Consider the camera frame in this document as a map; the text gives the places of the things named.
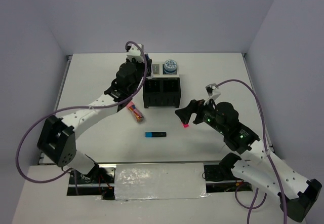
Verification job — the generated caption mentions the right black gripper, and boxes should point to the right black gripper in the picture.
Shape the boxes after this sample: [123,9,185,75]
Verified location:
[175,95,227,135]

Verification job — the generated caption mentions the pink capped tube of clips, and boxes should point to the pink capped tube of clips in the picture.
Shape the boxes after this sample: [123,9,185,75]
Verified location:
[126,101,144,123]

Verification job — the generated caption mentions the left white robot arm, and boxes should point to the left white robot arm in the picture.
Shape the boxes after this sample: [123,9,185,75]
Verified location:
[37,58,152,183]

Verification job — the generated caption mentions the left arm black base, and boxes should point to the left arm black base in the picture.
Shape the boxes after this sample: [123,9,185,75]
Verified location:
[66,167,116,201]

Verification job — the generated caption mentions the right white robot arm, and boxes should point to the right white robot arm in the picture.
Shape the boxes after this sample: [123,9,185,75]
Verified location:
[175,100,322,222]

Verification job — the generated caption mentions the white two-slot organizer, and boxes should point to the white two-slot organizer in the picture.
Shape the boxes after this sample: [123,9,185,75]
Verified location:
[152,62,179,78]

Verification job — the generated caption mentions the black two-slot organizer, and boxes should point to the black two-slot organizer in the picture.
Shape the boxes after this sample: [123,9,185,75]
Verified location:
[143,77,181,108]

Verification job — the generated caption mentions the blue capped black highlighter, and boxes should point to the blue capped black highlighter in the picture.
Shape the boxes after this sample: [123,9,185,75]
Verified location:
[145,132,167,138]

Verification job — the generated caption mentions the silver tape sheet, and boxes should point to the silver tape sheet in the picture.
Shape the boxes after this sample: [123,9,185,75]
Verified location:
[114,163,207,200]

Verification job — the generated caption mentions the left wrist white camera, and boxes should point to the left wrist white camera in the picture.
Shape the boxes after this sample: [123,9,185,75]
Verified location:
[126,44,144,63]

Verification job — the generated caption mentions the wrist white camera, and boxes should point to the wrist white camera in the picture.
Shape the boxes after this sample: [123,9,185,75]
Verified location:
[204,83,221,105]
[126,44,144,63]

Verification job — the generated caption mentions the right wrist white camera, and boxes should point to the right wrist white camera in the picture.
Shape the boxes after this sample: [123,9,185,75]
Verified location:
[204,83,221,105]

